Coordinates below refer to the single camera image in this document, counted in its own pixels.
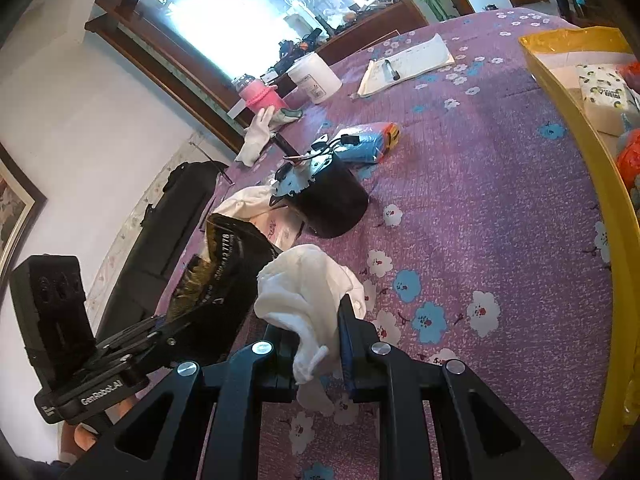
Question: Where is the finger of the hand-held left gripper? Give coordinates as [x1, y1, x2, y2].
[95, 314, 172, 350]
[82, 334, 182, 375]

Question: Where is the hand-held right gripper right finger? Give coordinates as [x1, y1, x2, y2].
[337, 294, 576, 480]

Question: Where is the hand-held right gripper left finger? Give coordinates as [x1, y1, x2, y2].
[65, 322, 302, 480]

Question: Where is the white cloth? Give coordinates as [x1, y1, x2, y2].
[254, 243, 369, 417]

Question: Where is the black foil bag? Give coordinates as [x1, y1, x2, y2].
[167, 212, 284, 362]

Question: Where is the white plastic bag red print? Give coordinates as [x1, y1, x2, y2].
[215, 185, 307, 254]

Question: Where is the yellow cardboard box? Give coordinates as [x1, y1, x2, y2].
[518, 27, 640, 462]

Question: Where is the person's left hand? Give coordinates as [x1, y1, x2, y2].
[72, 422, 109, 456]

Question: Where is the black long bag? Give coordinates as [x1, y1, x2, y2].
[95, 160, 230, 361]

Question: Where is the wooden framed picture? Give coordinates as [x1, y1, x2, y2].
[0, 141, 49, 294]

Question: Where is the black electric motor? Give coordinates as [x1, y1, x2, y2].
[269, 135, 372, 240]

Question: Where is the purple floral tablecloth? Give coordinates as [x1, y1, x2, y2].
[155, 6, 640, 480]

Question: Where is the blue wrapped battery pack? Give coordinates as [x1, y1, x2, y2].
[329, 122, 402, 164]

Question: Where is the white cotton glove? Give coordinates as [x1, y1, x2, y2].
[234, 105, 279, 167]

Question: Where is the grey cloth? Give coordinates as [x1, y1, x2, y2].
[272, 107, 304, 129]

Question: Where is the pink cup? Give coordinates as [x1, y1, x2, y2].
[232, 74, 289, 114]

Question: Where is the white plastic jar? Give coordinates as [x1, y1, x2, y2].
[287, 51, 344, 105]

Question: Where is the white notebook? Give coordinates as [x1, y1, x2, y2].
[357, 33, 456, 99]

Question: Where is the white printed tissue pack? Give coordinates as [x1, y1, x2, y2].
[577, 62, 640, 137]

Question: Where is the large wall mirror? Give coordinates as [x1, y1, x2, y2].
[84, 0, 437, 157]

